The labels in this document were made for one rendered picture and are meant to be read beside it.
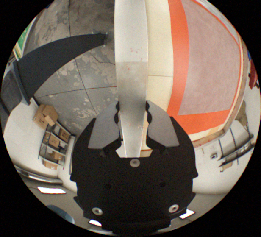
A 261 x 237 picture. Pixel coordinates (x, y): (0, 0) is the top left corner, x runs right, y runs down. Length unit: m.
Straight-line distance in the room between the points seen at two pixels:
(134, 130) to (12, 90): 0.40
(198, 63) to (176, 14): 0.11
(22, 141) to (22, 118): 0.76
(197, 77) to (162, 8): 0.15
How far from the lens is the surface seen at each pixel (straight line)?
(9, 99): 0.38
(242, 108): 2.26
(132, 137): 0.17
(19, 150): 3.77
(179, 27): 0.17
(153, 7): 0.17
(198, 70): 0.19
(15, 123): 3.58
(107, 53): 1.35
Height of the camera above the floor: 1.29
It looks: 43 degrees down
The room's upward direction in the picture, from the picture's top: 179 degrees clockwise
